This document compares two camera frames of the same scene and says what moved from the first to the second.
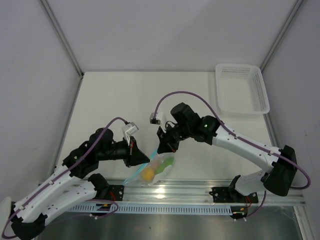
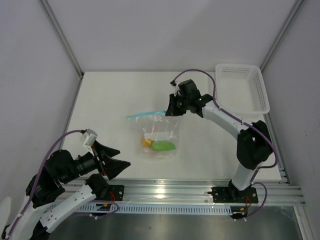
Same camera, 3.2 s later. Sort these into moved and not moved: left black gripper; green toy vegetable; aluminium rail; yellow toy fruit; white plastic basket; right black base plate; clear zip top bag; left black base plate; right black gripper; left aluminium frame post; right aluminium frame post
Moved: yellow toy fruit; right black gripper; clear zip top bag; green toy vegetable; left black gripper
Not moved: white plastic basket; left aluminium frame post; right black base plate; right aluminium frame post; aluminium rail; left black base plate
